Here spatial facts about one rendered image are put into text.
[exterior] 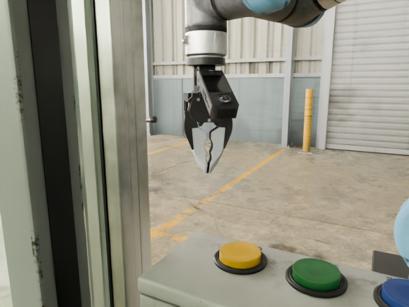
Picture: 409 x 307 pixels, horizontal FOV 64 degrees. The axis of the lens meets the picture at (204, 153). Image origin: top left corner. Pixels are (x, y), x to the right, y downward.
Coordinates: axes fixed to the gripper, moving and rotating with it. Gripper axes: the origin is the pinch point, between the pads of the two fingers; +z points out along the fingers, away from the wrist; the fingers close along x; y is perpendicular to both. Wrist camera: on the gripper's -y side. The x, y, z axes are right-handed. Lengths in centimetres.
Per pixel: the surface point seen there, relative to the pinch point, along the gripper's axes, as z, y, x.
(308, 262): 0.3, -34.6, -1.8
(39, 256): -4.9, -39.0, 18.8
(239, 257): 0.3, -32.6, 4.0
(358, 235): 91, 136, -140
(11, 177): -9.8, -38.2, 20.1
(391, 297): 0.4, -40.3, -5.5
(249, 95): 4, 536, -193
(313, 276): 0.3, -36.8, -1.1
